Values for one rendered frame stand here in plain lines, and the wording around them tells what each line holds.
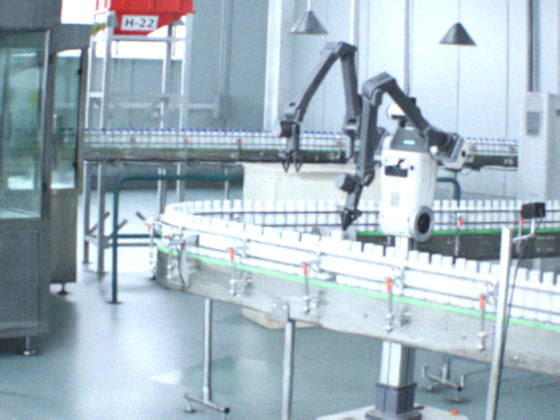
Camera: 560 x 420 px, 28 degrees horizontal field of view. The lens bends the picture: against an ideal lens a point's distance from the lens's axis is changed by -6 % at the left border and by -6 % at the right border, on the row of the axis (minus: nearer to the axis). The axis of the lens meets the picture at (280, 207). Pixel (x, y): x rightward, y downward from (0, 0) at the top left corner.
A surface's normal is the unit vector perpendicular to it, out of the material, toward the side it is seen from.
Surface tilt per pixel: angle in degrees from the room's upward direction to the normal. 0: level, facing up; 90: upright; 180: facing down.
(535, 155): 90
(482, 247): 88
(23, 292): 90
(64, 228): 90
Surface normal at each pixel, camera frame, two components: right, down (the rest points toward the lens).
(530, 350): -0.75, 0.04
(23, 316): 0.66, 0.09
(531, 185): -0.91, 0.00
